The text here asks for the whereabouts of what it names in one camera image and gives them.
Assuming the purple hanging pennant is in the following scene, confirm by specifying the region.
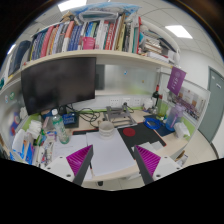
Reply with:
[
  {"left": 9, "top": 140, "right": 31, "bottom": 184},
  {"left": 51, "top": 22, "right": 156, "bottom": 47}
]
[{"left": 167, "top": 67, "right": 186, "bottom": 95}]

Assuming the grey door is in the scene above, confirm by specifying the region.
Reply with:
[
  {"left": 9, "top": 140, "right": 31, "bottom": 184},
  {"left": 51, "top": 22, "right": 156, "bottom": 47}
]
[{"left": 199, "top": 68, "right": 224, "bottom": 143}]

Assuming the white paper sheet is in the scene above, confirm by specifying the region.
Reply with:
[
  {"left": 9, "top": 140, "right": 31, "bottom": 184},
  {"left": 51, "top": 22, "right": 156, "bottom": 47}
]
[{"left": 86, "top": 129, "right": 135, "bottom": 176}]

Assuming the white tissue pack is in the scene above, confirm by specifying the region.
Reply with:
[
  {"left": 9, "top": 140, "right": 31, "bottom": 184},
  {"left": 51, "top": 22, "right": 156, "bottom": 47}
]
[{"left": 174, "top": 122, "right": 190, "bottom": 138}]

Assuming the black mat with red circle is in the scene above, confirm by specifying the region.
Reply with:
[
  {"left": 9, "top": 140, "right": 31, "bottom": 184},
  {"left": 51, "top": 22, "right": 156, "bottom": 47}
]
[{"left": 118, "top": 123, "right": 166, "bottom": 155}]

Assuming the grey metal laptop stand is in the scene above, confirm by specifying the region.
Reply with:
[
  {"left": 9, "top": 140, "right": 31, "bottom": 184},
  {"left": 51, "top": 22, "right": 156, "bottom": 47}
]
[{"left": 104, "top": 103, "right": 137, "bottom": 128}]

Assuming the black computer monitor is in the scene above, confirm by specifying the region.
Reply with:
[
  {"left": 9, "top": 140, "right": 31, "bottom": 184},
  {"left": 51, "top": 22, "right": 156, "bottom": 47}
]
[{"left": 21, "top": 57, "right": 96, "bottom": 115}]

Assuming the clear plastic water bottle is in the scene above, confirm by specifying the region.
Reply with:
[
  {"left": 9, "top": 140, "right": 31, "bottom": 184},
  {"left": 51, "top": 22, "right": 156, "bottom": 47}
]
[{"left": 52, "top": 109, "right": 69, "bottom": 144}]

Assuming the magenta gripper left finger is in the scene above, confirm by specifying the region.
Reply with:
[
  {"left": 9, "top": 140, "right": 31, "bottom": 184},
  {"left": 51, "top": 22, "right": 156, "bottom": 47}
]
[{"left": 66, "top": 145, "right": 93, "bottom": 186}]

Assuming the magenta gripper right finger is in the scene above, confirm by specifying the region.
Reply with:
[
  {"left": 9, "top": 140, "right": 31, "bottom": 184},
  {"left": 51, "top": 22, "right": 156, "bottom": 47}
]
[{"left": 134, "top": 145, "right": 161, "bottom": 185}]

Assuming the purple translucent water bottle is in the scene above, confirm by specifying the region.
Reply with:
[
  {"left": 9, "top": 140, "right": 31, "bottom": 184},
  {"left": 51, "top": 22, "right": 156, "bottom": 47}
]
[{"left": 166, "top": 104, "right": 184, "bottom": 131}]

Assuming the blue box under monitor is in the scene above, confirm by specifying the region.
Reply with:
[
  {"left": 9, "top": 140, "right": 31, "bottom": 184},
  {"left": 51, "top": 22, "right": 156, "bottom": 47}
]
[{"left": 62, "top": 113, "right": 79, "bottom": 128}]

